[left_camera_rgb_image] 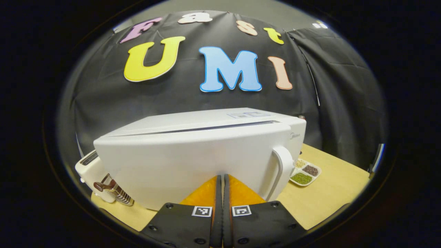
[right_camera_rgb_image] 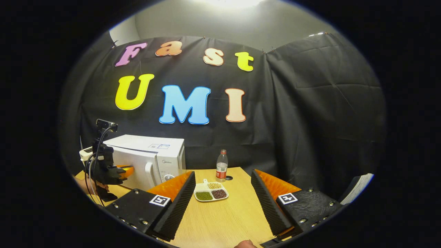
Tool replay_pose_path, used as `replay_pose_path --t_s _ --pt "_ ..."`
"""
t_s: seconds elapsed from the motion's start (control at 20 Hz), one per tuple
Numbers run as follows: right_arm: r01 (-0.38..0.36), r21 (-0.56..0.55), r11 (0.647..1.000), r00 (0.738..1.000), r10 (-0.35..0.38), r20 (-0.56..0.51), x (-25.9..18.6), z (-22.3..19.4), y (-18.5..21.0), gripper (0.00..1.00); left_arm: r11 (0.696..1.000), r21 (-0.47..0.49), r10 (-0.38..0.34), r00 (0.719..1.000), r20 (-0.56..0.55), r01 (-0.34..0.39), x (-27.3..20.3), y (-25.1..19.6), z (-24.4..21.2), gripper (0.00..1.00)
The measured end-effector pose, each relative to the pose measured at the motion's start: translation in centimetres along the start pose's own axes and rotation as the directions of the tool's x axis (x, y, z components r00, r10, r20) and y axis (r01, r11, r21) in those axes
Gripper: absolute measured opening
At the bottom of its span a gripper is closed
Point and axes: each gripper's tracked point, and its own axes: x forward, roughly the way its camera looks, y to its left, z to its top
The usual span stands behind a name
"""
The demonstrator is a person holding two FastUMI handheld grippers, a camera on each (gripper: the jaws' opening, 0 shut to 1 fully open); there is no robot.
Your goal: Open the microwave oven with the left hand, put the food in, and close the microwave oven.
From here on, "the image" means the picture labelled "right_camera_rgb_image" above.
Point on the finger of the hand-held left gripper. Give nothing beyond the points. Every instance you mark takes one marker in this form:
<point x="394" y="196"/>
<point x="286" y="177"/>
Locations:
<point x="126" y="171"/>

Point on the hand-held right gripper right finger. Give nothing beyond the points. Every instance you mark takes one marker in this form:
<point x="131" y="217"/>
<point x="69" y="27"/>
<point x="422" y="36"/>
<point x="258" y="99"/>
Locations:
<point x="267" y="206"/>

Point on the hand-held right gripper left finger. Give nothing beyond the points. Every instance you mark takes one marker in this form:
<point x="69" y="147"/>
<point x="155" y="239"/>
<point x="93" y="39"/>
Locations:
<point x="179" y="206"/>

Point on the white microwave oven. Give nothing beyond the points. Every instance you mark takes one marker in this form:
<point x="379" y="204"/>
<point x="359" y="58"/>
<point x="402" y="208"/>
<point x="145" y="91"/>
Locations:
<point x="137" y="143"/>

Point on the white toaster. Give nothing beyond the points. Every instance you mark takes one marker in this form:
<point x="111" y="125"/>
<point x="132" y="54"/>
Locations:
<point x="86" y="153"/>

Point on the white divided dish of beans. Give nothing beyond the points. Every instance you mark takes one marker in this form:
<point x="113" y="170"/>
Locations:
<point x="210" y="194"/>

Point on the clear plastic bottle red label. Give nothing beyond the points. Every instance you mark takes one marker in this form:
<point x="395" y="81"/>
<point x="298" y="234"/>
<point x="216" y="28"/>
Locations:
<point x="222" y="168"/>

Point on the white flat object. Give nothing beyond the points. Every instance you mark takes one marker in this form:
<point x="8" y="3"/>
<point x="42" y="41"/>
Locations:
<point x="358" y="188"/>

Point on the black backdrop cloth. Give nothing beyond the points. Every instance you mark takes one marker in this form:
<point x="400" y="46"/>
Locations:
<point x="310" y="120"/>

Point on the small ceiling light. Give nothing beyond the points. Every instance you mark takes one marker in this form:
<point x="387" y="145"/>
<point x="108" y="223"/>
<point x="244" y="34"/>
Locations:
<point x="317" y="33"/>

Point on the large ceiling light panel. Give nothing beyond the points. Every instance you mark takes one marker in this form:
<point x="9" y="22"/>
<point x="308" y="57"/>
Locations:
<point x="236" y="2"/>

